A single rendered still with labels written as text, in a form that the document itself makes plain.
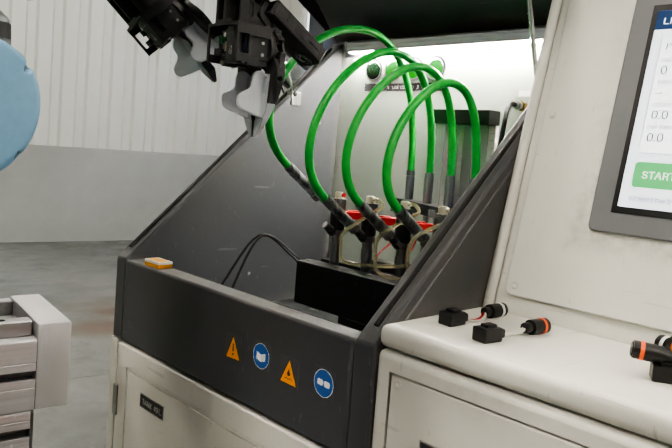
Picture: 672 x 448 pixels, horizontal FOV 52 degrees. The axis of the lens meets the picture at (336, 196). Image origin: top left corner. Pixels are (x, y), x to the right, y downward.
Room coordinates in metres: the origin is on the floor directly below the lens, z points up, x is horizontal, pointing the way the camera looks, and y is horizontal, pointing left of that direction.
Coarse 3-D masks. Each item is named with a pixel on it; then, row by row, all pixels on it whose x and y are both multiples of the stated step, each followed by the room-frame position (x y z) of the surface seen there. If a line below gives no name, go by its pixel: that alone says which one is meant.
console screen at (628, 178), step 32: (640, 0) 0.97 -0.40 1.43; (640, 32) 0.96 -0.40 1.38; (640, 64) 0.94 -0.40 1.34; (640, 96) 0.93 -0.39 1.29; (640, 128) 0.91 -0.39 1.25; (608, 160) 0.93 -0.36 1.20; (640, 160) 0.90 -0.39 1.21; (608, 192) 0.92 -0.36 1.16; (640, 192) 0.89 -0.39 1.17; (608, 224) 0.90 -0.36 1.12; (640, 224) 0.88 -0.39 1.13
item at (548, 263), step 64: (576, 0) 1.05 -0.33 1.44; (576, 64) 1.01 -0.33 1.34; (576, 128) 0.98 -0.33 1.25; (512, 192) 1.02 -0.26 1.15; (576, 192) 0.95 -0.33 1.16; (512, 256) 0.99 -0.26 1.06; (576, 256) 0.92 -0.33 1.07; (640, 256) 0.87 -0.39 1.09; (576, 320) 0.90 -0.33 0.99; (640, 320) 0.84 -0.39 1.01; (384, 384) 0.83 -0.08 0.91; (448, 384) 0.77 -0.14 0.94
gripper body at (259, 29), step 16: (224, 0) 0.94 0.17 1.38; (240, 0) 0.94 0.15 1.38; (256, 0) 0.97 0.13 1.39; (224, 16) 0.94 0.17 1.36; (240, 16) 0.94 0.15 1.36; (256, 16) 0.96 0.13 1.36; (208, 32) 0.97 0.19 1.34; (224, 32) 0.95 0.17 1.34; (240, 32) 0.93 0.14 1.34; (256, 32) 0.94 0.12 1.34; (272, 32) 0.96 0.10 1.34; (208, 48) 0.96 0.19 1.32; (224, 48) 0.96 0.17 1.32; (240, 48) 0.93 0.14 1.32; (256, 48) 0.95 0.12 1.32; (272, 48) 0.96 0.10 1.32; (224, 64) 0.97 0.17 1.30; (240, 64) 0.98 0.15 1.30; (256, 64) 0.94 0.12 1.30
